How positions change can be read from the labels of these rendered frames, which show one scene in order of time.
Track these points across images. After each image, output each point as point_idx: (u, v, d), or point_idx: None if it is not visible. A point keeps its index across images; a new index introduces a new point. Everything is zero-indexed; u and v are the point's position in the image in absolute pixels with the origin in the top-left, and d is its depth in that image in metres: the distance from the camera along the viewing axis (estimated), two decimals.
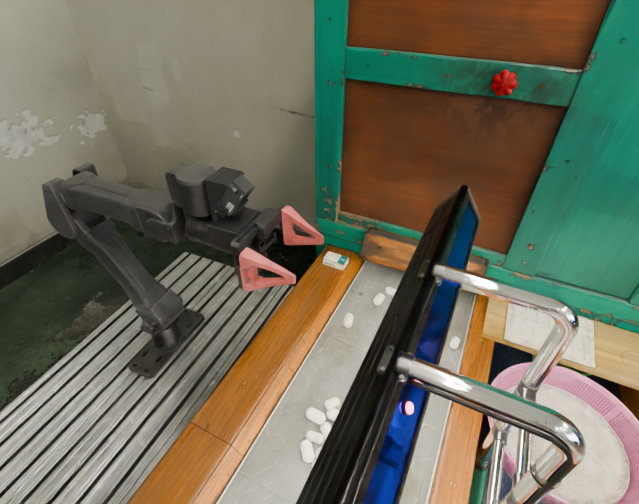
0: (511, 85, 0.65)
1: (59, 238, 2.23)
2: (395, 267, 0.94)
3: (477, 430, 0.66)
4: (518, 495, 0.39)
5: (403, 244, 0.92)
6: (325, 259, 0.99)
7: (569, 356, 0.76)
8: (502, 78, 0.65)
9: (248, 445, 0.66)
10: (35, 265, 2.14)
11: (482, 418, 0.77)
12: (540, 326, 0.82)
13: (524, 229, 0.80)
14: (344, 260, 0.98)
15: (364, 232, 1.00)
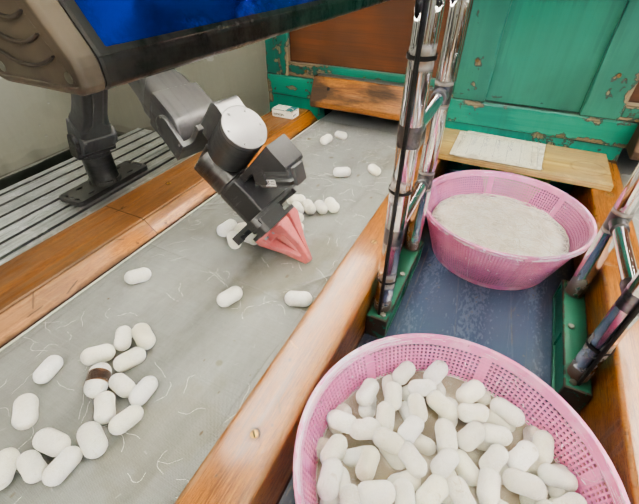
0: None
1: (32, 172, 2.19)
2: (344, 110, 0.90)
3: None
4: (401, 114, 0.35)
5: (352, 80, 0.88)
6: (274, 108, 0.95)
7: (515, 163, 0.72)
8: None
9: (164, 226, 0.62)
10: None
11: (424, 230, 0.73)
12: (489, 146, 0.78)
13: (471, 39, 0.76)
14: (293, 109, 0.94)
15: None
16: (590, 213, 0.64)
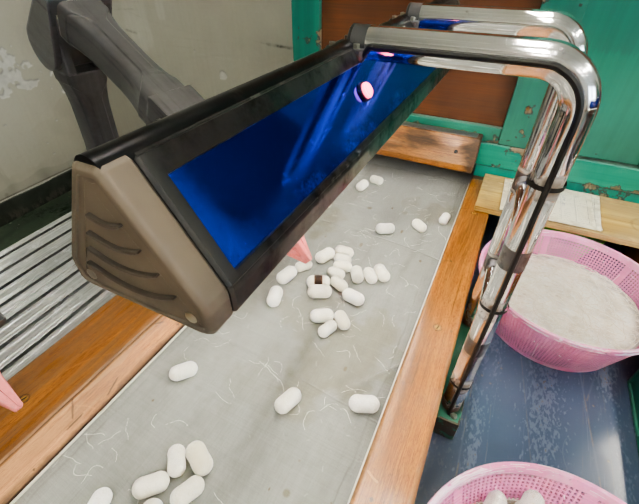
0: None
1: (40, 191, 2.14)
2: (380, 153, 0.86)
3: (468, 283, 0.57)
4: (511, 237, 0.30)
5: None
6: None
7: (572, 222, 0.68)
8: None
9: None
10: (14, 217, 2.06)
11: None
12: None
13: (522, 87, 0.71)
14: None
15: None
16: None
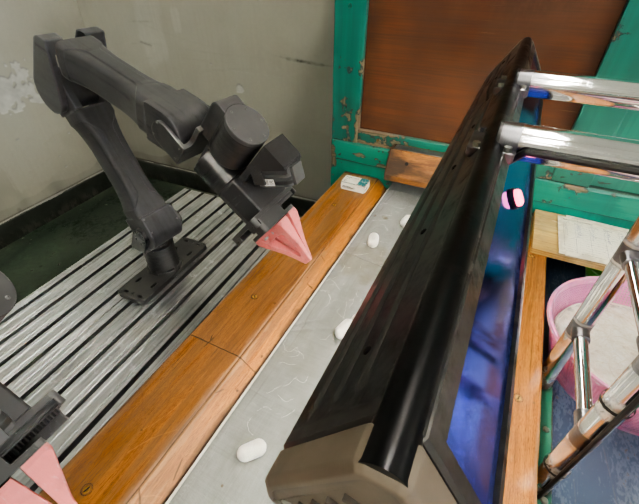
0: None
1: (52, 204, 2.11)
2: (424, 187, 0.83)
3: (540, 342, 0.54)
4: None
5: (435, 157, 0.80)
6: (344, 181, 0.87)
7: None
8: None
9: (260, 361, 0.54)
10: (26, 232, 2.02)
11: None
12: (599, 241, 0.70)
13: (582, 125, 0.68)
14: (365, 183, 0.87)
15: (388, 152, 0.88)
16: None
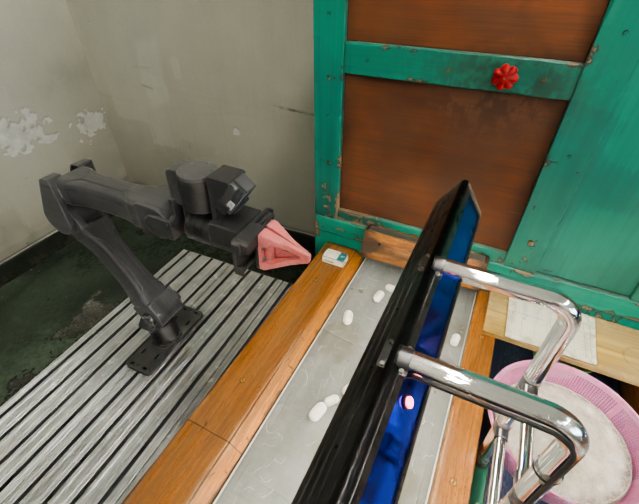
0: (512, 79, 0.64)
1: (58, 236, 2.22)
2: (395, 264, 0.94)
3: (478, 427, 0.65)
4: (520, 492, 0.38)
5: (403, 240, 0.91)
6: (325, 256, 0.98)
7: (570, 353, 0.75)
8: (503, 72, 0.64)
9: (246, 443, 0.65)
10: (34, 264, 2.13)
11: (483, 416, 0.76)
12: (541, 323, 0.81)
13: (525, 225, 0.79)
14: (343, 257, 0.98)
15: (364, 229, 0.99)
16: None
